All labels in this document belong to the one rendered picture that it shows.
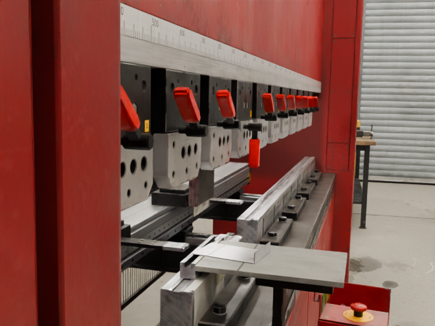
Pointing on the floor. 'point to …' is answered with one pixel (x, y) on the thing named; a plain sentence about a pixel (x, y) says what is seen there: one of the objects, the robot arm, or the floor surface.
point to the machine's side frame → (323, 125)
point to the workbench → (363, 143)
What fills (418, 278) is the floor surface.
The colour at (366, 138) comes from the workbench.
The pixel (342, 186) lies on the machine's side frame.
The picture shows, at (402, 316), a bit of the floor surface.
